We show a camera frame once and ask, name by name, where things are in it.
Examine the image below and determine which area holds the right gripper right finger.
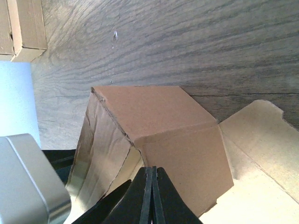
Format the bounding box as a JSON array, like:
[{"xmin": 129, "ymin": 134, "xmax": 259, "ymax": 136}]
[{"xmin": 152, "ymin": 166, "xmax": 202, "ymax": 224}]

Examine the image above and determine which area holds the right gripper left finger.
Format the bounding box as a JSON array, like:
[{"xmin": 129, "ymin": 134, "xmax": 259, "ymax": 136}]
[{"xmin": 73, "ymin": 167, "xmax": 152, "ymax": 224}]

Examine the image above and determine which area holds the cardboard box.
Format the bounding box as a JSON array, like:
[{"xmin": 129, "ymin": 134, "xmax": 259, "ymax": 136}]
[
  {"xmin": 0, "ymin": 0, "xmax": 47, "ymax": 63},
  {"xmin": 66, "ymin": 86, "xmax": 299, "ymax": 224}
]

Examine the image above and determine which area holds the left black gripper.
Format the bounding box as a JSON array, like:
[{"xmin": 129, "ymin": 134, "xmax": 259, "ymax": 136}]
[{"xmin": 43, "ymin": 149, "xmax": 76, "ymax": 185}]

